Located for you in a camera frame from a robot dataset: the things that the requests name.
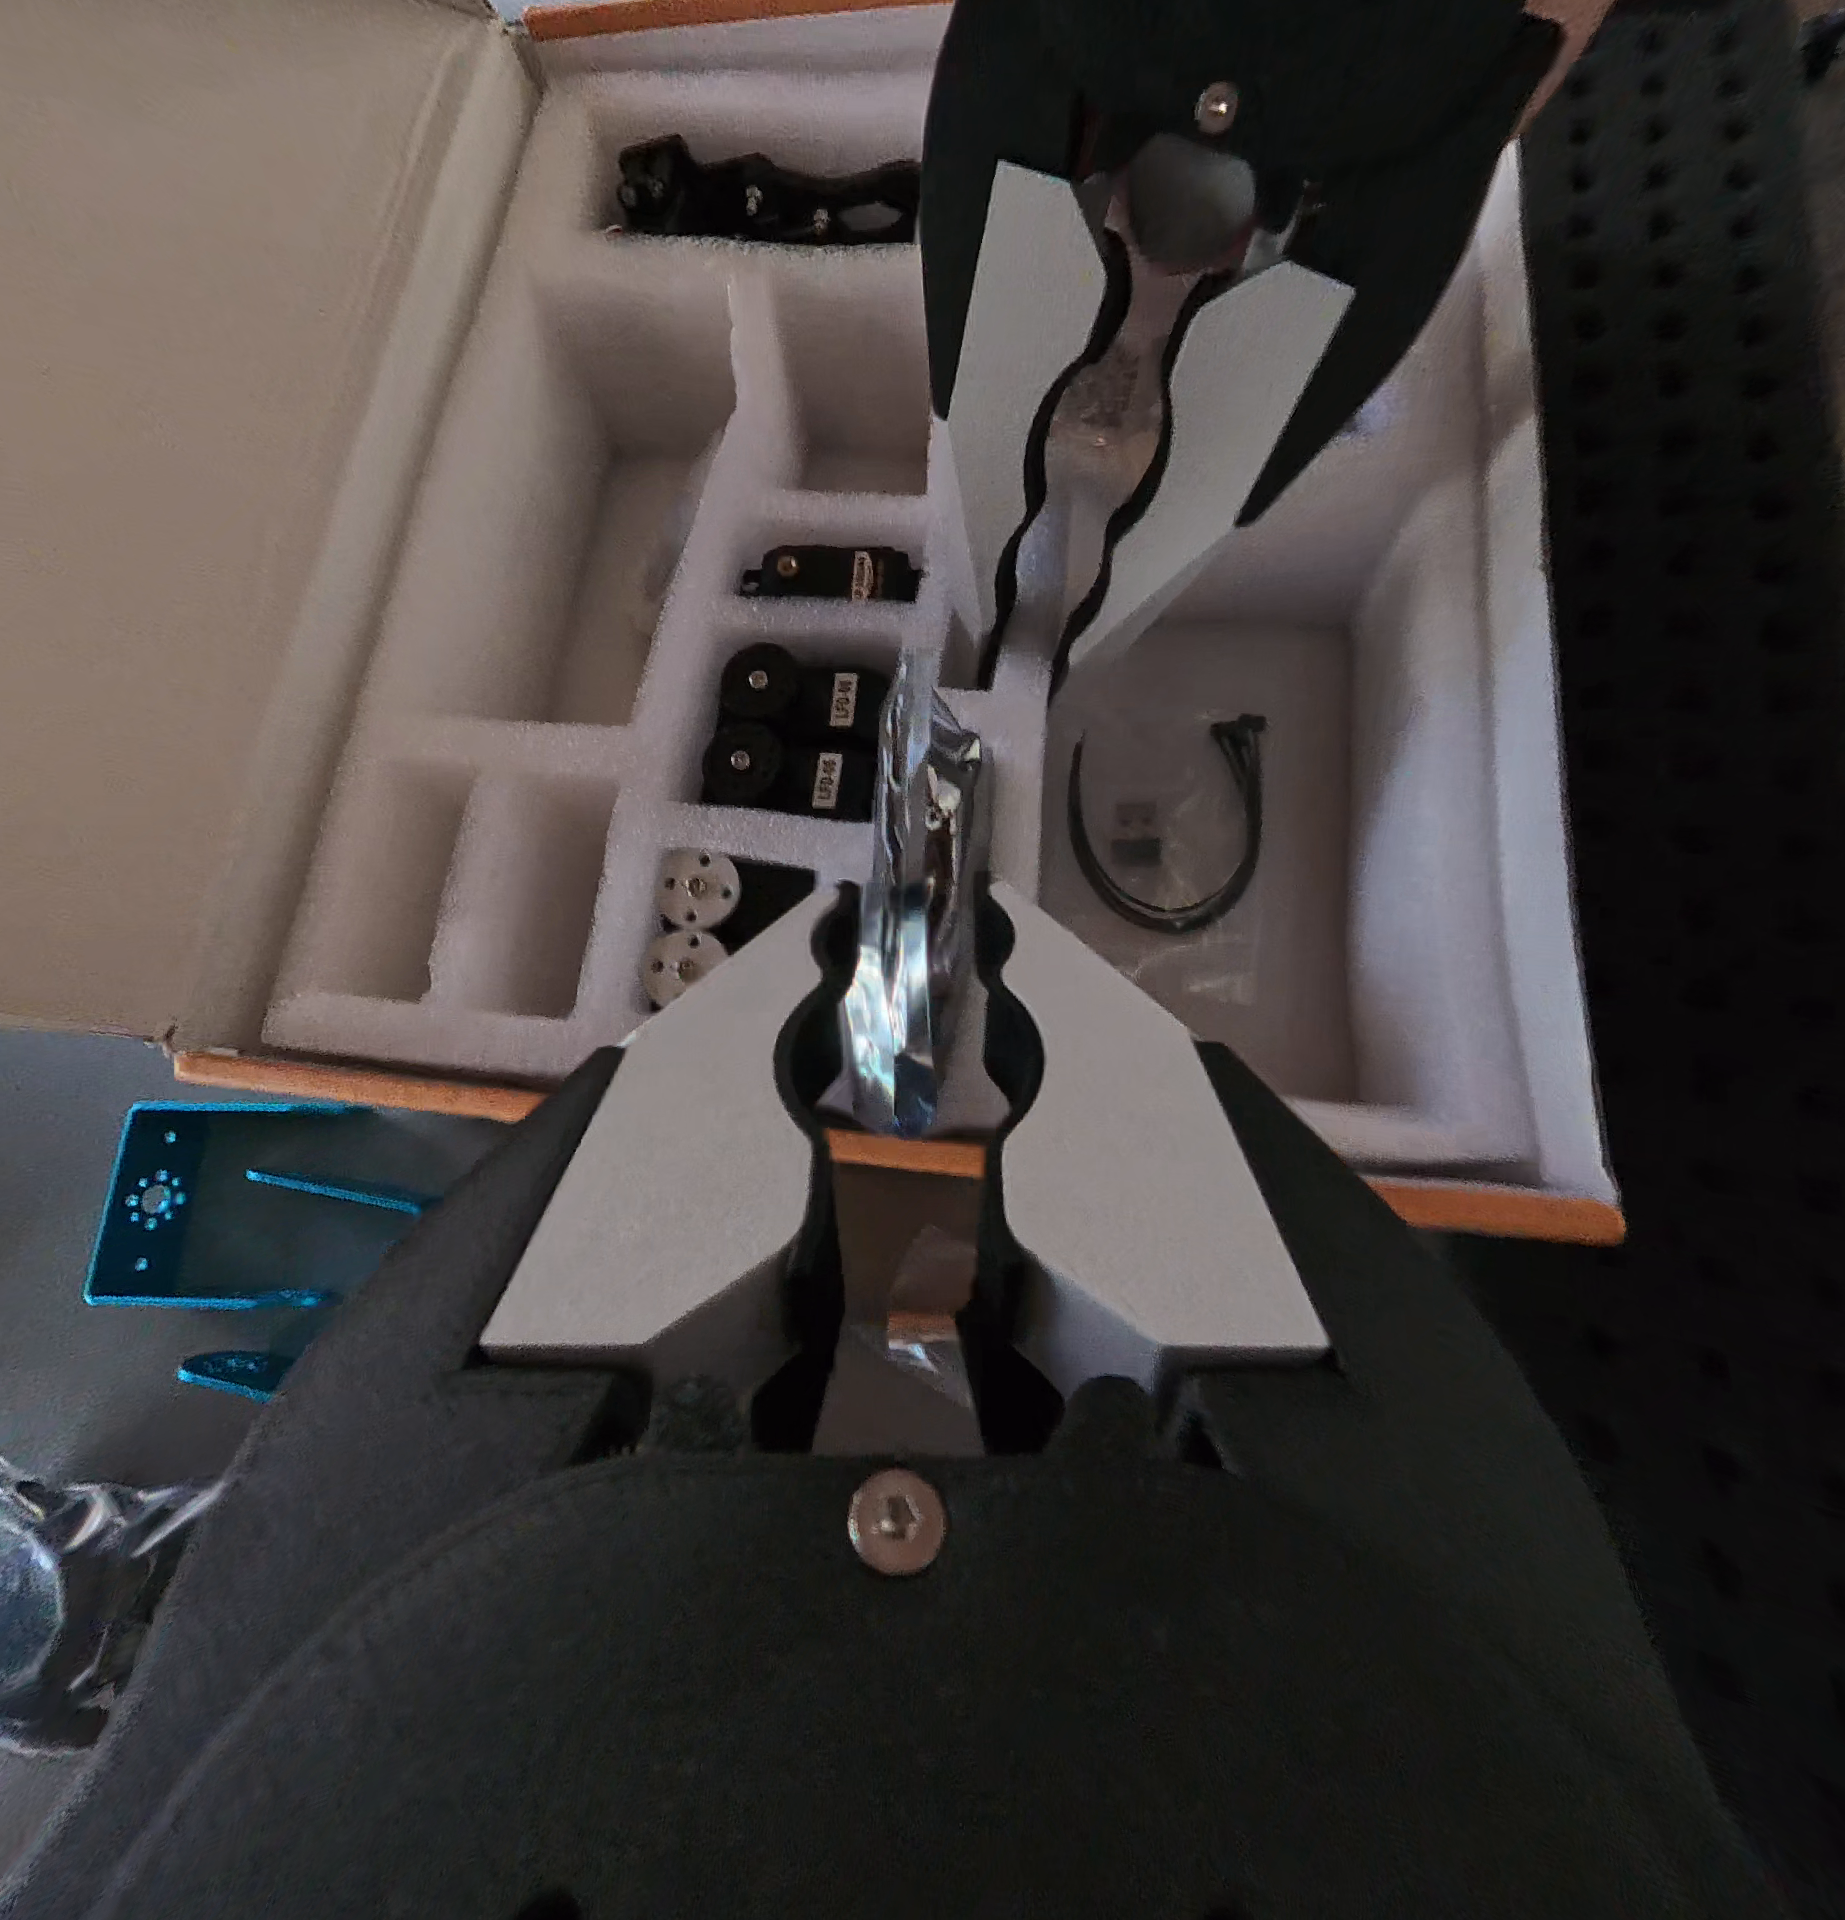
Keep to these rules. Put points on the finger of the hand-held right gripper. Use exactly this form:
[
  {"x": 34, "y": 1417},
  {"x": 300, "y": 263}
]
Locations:
[
  {"x": 1237, "y": 406},
  {"x": 1027, "y": 301}
]

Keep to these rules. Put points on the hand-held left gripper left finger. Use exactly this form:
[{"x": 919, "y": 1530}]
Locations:
[{"x": 653, "y": 1200}]

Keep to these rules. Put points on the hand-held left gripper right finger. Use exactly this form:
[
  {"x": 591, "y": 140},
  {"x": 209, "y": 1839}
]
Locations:
[{"x": 1163, "y": 1200}]

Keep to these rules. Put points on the small clear plastic bag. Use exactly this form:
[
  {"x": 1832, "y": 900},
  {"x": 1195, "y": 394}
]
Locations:
[{"x": 917, "y": 900}]

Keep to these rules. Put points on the orange cardboard box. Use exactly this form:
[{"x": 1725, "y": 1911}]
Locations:
[{"x": 112, "y": 451}]

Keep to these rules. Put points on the black servo with silver horn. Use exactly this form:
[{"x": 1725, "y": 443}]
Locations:
[
  {"x": 713, "y": 888},
  {"x": 690, "y": 968}
]

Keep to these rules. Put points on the black robot claw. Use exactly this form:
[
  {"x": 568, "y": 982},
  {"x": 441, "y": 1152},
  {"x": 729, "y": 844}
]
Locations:
[{"x": 743, "y": 187}]

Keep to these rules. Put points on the small black servo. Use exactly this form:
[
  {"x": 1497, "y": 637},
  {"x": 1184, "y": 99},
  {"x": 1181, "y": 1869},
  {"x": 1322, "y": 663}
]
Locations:
[{"x": 817, "y": 575}]

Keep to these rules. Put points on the small usb dongle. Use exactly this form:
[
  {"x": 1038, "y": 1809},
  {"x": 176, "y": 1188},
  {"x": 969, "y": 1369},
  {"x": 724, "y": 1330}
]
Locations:
[{"x": 1135, "y": 832}]

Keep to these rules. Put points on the white foam insert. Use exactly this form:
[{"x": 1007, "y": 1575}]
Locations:
[{"x": 563, "y": 451}]

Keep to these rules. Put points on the black perforated panel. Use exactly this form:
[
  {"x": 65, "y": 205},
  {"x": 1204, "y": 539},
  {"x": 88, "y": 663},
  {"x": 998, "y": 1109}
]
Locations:
[{"x": 1733, "y": 751}]

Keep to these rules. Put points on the clear bag of black parts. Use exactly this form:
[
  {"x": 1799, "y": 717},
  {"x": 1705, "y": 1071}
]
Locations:
[{"x": 22, "y": 1591}]

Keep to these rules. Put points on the blue double metal bracket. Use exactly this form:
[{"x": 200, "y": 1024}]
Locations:
[{"x": 152, "y": 1200}]

